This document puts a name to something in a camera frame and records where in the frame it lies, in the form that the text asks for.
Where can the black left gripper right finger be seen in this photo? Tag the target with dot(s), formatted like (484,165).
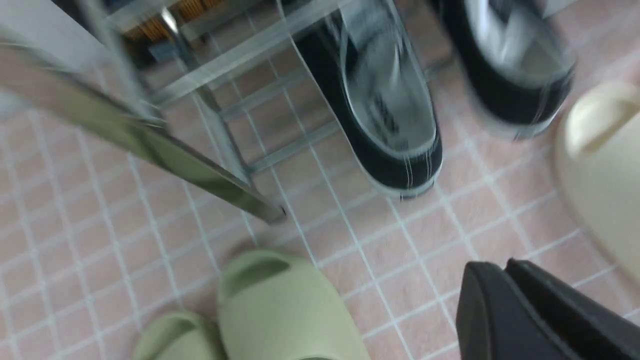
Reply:
(590,329)

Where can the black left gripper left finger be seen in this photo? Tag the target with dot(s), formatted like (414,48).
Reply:
(495,321)

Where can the black canvas sneaker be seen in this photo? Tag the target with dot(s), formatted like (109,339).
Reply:
(520,69)
(363,61)

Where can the steel shoe rack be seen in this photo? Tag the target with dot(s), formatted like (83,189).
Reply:
(135,125)

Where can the left cream slipper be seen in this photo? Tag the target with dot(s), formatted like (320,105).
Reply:
(597,164)

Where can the right green slipper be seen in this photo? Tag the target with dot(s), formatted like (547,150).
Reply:
(276,306)

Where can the green slipper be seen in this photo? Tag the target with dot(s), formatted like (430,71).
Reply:
(180,335)
(276,306)

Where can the left green slipper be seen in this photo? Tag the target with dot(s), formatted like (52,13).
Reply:
(180,335)

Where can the pink checkered tablecloth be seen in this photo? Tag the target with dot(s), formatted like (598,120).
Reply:
(97,243)

